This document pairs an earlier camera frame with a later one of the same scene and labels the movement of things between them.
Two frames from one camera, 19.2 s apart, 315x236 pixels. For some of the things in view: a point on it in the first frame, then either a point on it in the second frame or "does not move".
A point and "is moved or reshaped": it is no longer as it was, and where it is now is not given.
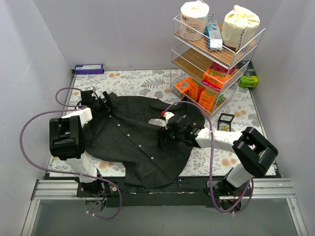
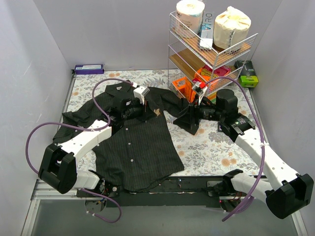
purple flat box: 89,69 does not move
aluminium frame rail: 51,190 does not move
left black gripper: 104,102 → 143,109
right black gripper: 165,135 → 192,115
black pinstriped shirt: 123,134 is moved or reshaped
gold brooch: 225,128 is moved or reshaped
